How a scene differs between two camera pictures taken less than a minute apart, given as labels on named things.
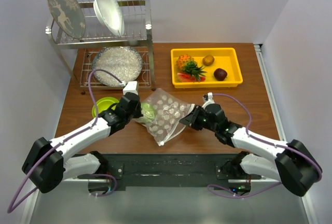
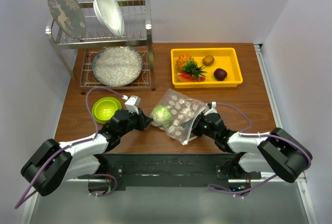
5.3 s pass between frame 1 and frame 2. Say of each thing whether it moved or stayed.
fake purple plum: stayed
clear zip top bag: moved
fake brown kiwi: stayed
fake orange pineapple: stayed
